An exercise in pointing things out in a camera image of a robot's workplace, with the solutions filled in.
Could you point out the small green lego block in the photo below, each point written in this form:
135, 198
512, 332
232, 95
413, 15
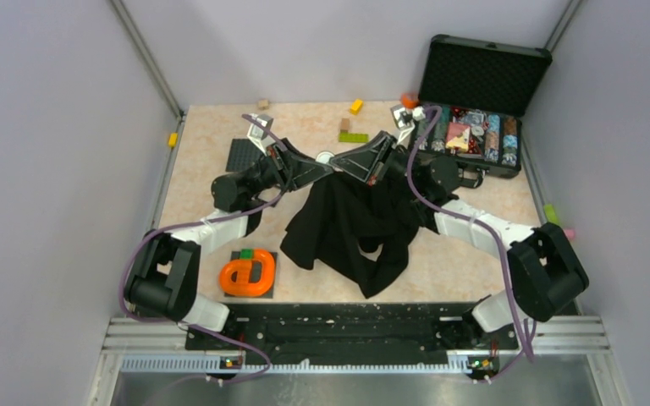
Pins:
248, 254

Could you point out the black poker chip case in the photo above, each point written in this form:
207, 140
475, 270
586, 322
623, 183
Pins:
484, 89

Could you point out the yellow lego brick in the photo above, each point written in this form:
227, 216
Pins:
356, 106

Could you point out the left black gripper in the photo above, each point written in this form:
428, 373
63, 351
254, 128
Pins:
293, 172

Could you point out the black garment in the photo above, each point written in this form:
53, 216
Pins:
362, 232

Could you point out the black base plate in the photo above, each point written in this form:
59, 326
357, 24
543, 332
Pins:
352, 334

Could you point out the green and pink toys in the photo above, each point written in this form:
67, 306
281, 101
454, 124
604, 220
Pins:
551, 216

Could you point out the small grey baseplate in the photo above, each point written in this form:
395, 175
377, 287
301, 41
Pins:
235, 291

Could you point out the wooden cube by wall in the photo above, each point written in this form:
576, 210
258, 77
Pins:
263, 104

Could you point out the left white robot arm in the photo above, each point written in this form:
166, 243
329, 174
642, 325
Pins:
161, 276

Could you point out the green lego brick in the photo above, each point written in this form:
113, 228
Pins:
348, 137

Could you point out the brown wooden block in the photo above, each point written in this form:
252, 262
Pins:
344, 125

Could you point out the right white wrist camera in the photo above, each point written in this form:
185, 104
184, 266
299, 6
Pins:
406, 118

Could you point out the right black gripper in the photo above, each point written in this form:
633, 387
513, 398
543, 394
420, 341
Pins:
371, 162

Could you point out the dark grey lego baseplate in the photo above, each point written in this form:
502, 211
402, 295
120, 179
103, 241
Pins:
243, 154

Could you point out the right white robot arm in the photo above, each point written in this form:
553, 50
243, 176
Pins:
542, 272

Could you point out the yellow block on rail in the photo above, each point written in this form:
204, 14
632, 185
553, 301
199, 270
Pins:
172, 140

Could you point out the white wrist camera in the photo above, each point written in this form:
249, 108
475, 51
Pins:
258, 125
406, 118

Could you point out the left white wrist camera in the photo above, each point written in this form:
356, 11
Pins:
258, 125

